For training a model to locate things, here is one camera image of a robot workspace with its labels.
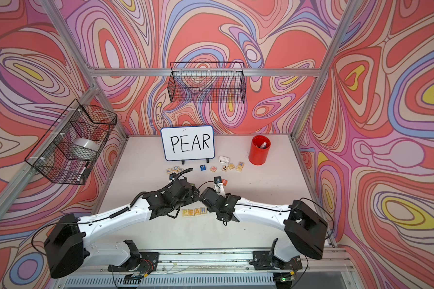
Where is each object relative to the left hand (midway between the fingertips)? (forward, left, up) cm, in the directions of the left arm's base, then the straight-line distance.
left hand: (195, 196), depth 82 cm
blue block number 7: (+22, -2, -8) cm, 24 cm away
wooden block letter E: (-4, +2, -9) cm, 10 cm away
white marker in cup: (+31, -37, +1) cm, 48 cm away
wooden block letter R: (-3, -4, -8) cm, 9 cm away
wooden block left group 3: (+20, +11, -8) cm, 24 cm away
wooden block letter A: (-4, -1, -8) cm, 9 cm away
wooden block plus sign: (+21, -23, -7) cm, 32 cm away
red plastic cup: (+29, -34, 0) cm, 45 cm away
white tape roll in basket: (+13, +44, +22) cm, 51 cm away
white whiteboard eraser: (+27, -14, -6) cm, 31 cm away
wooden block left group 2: (+22, +14, -8) cm, 27 cm away
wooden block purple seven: (+21, -14, -7) cm, 27 cm away
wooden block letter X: (+25, -25, -8) cm, 36 cm away
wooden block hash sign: (+23, -18, -9) cm, 31 cm away
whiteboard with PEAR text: (+32, +7, +2) cm, 33 cm away
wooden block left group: (+20, +17, -8) cm, 28 cm away
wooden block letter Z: (+21, -8, -8) cm, 24 cm away
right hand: (-2, -11, -4) cm, 12 cm away
